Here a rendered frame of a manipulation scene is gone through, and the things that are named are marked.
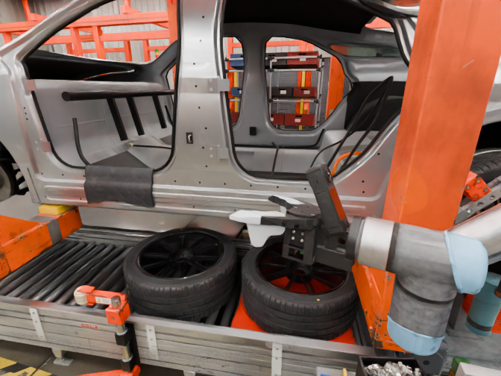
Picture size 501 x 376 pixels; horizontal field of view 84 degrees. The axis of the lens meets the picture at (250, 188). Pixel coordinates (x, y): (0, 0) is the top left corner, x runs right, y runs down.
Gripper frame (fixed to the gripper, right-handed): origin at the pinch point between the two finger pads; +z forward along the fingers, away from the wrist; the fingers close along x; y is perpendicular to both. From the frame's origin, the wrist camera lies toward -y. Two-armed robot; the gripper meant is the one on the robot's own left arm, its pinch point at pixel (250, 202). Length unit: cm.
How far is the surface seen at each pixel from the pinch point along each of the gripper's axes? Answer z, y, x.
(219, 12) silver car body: 64, -64, 75
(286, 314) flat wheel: 13, 72, 65
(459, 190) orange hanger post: -39, 1, 54
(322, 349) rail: -6, 78, 60
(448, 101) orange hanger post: -31, -23, 48
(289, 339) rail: 8, 78, 58
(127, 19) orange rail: 665, -257, 490
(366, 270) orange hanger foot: -16, 46, 79
